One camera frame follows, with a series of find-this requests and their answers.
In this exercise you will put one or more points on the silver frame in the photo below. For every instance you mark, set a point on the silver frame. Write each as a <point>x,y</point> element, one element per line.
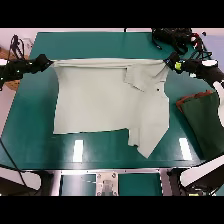
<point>106,183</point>

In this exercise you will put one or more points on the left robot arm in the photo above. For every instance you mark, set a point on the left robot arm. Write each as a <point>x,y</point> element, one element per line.
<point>16,69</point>

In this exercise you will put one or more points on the pale green shirt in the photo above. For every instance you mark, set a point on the pale green shirt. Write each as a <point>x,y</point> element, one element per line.
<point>100,96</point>

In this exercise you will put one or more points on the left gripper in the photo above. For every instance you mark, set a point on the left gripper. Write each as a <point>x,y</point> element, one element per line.
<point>42,62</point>

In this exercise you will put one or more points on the dark green garment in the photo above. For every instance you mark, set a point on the dark green garment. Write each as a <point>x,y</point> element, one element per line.
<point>206,123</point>

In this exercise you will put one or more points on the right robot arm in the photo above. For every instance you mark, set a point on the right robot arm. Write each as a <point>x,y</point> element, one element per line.
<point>206,70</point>

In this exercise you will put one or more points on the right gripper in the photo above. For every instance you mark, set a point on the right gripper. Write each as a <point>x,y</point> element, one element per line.
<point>173,62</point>

